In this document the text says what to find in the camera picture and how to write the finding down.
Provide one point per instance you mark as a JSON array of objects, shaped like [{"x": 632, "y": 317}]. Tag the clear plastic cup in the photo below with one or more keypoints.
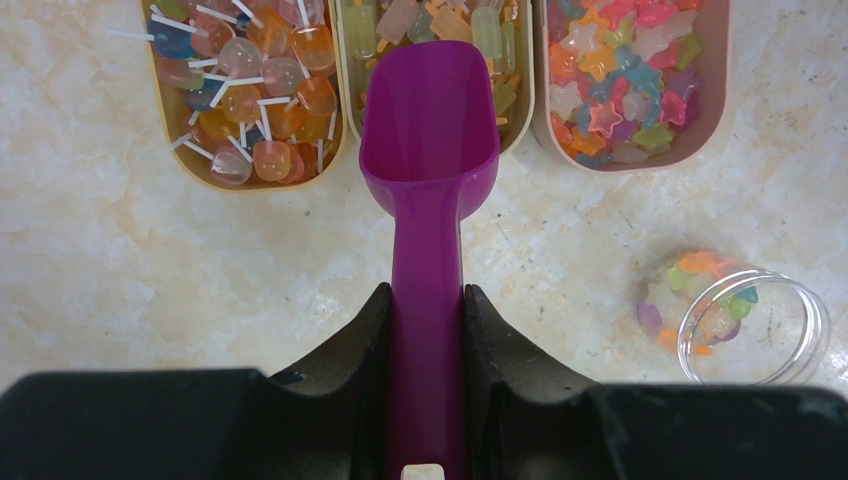
[{"x": 721, "y": 319}]

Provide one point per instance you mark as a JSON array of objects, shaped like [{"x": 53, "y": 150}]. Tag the tray of striped candies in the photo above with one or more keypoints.
[{"x": 250, "y": 91}]

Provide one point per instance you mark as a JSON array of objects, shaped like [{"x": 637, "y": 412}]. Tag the tray of yellow purple candies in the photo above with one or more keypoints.
[{"x": 501, "y": 30}]

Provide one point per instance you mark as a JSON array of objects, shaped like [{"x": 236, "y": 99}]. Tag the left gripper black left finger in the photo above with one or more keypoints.
[{"x": 322, "y": 417}]

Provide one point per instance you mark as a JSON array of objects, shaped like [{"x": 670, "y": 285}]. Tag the purple plastic scoop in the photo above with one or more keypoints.
[{"x": 429, "y": 154}]

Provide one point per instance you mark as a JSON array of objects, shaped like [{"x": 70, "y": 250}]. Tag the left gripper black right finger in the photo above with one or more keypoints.
[{"x": 532, "y": 417}]

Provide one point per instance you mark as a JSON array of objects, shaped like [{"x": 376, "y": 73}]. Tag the tray of orange pink candies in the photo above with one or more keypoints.
[{"x": 629, "y": 86}]

